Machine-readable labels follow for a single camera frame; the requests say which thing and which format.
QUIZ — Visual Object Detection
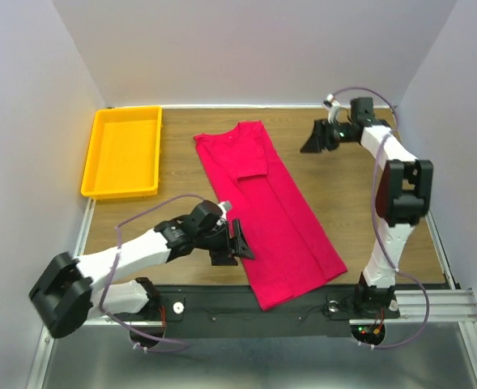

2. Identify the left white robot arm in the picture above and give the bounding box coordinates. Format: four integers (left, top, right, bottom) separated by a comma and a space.
28, 200, 254, 339

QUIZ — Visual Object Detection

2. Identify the aluminium frame rail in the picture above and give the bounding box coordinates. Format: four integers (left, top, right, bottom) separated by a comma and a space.
26, 199, 97, 388

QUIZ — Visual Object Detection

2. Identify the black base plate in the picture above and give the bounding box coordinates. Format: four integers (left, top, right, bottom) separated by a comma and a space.
117, 284, 381, 339

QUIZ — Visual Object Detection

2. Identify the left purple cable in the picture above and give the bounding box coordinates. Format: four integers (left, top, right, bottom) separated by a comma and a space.
99, 194, 190, 353

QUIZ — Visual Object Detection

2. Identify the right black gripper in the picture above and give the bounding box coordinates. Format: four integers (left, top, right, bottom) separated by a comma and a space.
299, 118, 356, 153

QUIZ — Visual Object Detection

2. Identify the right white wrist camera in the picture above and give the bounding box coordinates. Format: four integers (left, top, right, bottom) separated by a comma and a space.
323, 93, 343, 123

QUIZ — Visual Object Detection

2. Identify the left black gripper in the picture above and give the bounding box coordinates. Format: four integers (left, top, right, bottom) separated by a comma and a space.
194, 218, 254, 265

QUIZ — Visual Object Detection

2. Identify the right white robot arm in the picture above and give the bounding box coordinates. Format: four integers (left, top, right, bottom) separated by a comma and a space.
301, 94, 433, 316

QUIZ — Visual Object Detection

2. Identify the red t shirt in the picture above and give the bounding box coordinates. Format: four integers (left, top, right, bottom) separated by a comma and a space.
194, 122, 347, 310

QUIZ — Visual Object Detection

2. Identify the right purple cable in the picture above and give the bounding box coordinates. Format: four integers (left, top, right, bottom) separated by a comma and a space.
334, 86, 430, 350

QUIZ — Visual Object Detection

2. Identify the yellow plastic tray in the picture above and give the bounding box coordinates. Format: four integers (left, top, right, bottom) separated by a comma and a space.
80, 105, 163, 200

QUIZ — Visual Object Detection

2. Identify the purple cable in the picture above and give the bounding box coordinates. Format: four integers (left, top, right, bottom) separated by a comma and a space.
334, 86, 430, 350
99, 194, 190, 353

